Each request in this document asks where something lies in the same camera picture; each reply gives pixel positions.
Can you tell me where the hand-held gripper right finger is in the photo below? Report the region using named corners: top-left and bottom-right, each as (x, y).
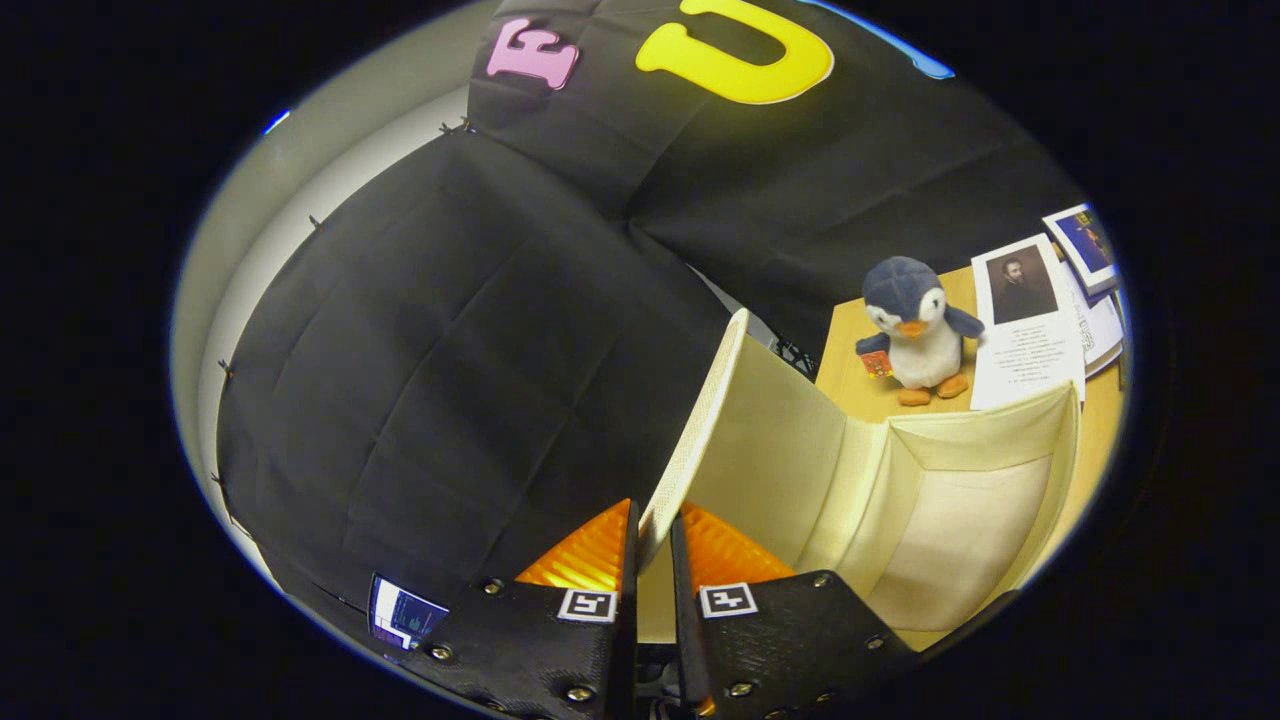
top-left (668, 500), bottom-right (921, 720)

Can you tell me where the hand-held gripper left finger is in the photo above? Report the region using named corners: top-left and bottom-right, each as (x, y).
top-left (400, 497), bottom-right (639, 720)

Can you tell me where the beige fabric storage box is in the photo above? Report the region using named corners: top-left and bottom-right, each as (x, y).
top-left (635, 308), bottom-right (1083, 651)

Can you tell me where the blue penguin plush toy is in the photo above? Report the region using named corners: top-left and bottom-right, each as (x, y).
top-left (855, 256), bottom-right (986, 407)

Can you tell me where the book with portrait cover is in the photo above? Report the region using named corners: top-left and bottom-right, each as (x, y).
top-left (970, 233), bottom-right (1088, 411)

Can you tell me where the white text-covered book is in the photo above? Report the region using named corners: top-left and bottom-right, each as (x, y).
top-left (1060, 265), bottom-right (1129, 379)

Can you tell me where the book with blue photo cover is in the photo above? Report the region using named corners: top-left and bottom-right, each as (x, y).
top-left (1042, 203), bottom-right (1121, 296)

